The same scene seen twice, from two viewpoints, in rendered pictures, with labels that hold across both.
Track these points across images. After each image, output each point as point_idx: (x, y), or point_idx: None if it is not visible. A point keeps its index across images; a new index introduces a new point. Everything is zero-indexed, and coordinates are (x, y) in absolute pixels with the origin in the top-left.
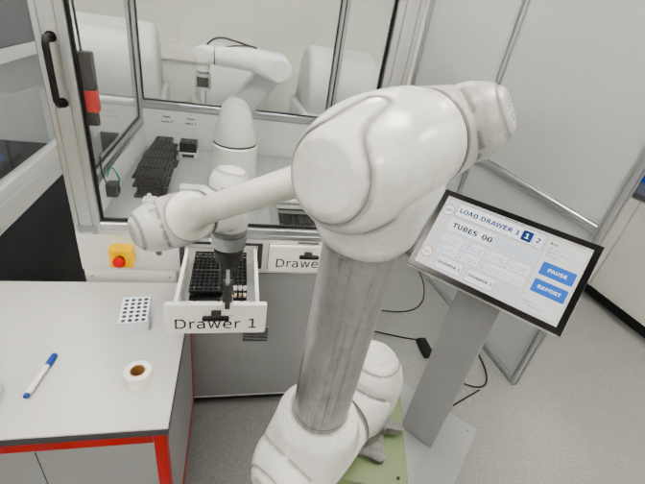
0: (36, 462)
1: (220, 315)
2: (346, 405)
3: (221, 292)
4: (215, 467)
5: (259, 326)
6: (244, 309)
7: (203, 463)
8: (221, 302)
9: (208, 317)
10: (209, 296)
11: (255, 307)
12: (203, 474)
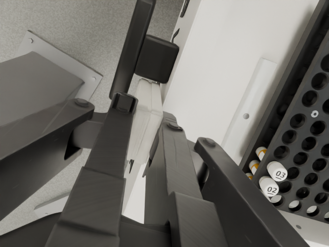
0: None
1: (135, 72)
2: None
3: (285, 115)
4: (167, 26)
5: (126, 173)
6: (137, 165)
7: (178, 14)
8: (183, 95)
9: (135, 22)
10: (306, 71)
11: (124, 206)
12: (165, 10)
